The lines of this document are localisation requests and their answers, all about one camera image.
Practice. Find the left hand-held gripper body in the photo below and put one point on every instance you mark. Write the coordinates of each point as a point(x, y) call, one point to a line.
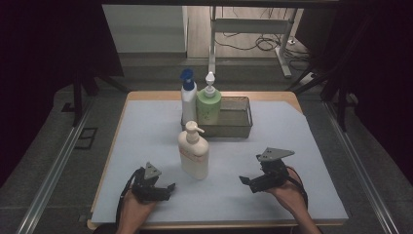
point(146, 188)

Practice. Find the white spray bottle blue cap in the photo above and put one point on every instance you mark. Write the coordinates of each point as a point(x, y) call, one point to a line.
point(189, 105)

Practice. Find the light blue table sheet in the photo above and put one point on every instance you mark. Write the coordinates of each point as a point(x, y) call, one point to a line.
point(246, 201)

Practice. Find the white cabinet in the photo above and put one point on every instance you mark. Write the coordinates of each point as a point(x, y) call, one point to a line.
point(142, 29)

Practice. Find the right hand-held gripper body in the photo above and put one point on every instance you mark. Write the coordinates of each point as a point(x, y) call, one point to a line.
point(274, 174)

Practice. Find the cream pump bottle red label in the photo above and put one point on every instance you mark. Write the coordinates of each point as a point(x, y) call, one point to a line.
point(194, 157)

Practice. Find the person's right hand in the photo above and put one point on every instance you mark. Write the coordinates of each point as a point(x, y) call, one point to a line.
point(292, 196)

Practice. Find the white desk frame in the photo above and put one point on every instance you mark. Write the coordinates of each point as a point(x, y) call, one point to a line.
point(250, 25)

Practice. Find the person's left hand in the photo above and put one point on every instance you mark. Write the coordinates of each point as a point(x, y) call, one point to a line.
point(134, 209)

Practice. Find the dark curtain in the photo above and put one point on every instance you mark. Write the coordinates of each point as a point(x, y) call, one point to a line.
point(39, 65)
point(383, 65)

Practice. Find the aluminium floor rail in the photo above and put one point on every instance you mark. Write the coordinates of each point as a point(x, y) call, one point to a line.
point(52, 175)
point(360, 169)

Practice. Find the black stand legs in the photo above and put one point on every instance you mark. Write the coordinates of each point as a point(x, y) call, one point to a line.
point(77, 97)

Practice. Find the black tripod legs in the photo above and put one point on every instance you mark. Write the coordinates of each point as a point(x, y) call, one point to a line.
point(341, 107)

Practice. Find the green pump bottle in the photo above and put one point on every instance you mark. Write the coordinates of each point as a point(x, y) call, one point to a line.
point(208, 109)

